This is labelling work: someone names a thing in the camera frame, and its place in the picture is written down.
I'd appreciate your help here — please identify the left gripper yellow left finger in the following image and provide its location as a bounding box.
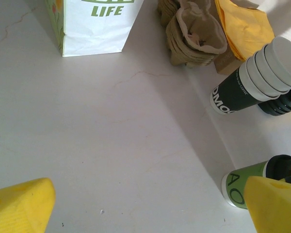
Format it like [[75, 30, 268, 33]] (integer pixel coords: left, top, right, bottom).
[[0, 177, 56, 233]]

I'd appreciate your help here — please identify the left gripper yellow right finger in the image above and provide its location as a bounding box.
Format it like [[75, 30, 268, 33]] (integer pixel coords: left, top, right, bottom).
[[243, 176, 291, 233]]

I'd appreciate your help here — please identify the black cup lid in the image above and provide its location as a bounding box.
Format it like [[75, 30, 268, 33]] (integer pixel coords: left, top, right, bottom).
[[263, 154, 291, 187]]

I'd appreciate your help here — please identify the green paper coffee cup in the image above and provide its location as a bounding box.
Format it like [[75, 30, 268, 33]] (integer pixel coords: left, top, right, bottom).
[[221, 160, 270, 209]]

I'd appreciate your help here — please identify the white printed paper bag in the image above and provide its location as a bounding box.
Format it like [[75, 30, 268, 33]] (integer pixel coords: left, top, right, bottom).
[[44, 0, 144, 58]]

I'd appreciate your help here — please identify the stack of black lids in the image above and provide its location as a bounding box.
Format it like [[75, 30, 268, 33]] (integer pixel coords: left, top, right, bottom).
[[258, 89, 291, 117]]

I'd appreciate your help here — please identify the stack of paper cups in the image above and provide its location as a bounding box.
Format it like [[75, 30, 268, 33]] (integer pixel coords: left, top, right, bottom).
[[210, 36, 291, 117]]

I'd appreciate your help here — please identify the stack of yellow napkins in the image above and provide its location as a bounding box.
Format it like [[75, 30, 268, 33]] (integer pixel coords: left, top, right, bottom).
[[214, 0, 275, 61]]

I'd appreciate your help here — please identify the stack of cardboard cup carriers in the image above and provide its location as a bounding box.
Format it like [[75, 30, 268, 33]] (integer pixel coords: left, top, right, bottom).
[[157, 0, 228, 68]]

